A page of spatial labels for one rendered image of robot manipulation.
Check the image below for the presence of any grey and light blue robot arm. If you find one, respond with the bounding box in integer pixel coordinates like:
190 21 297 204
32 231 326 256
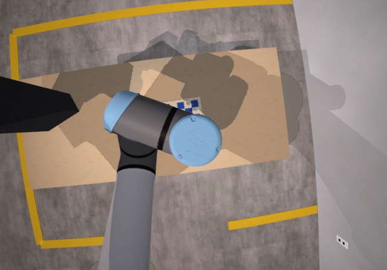
98 91 222 270

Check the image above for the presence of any blue and white checkered chessboard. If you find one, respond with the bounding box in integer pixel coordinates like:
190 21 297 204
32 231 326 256
163 97 203 115

